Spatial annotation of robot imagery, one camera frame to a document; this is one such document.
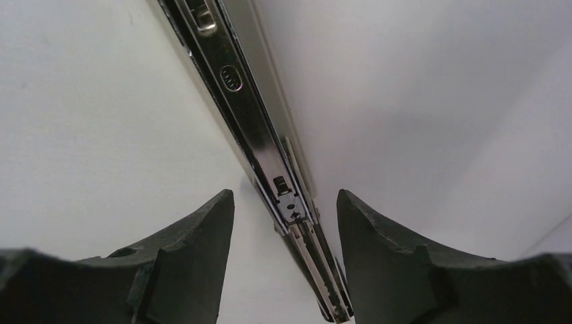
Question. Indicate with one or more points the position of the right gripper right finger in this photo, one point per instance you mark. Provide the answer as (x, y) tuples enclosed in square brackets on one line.
[(395, 275)]

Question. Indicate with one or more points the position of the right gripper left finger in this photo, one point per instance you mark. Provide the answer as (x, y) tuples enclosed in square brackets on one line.
[(175, 275)]

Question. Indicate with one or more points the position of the black silver stapler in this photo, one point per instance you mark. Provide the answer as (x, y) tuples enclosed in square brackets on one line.
[(222, 47)]

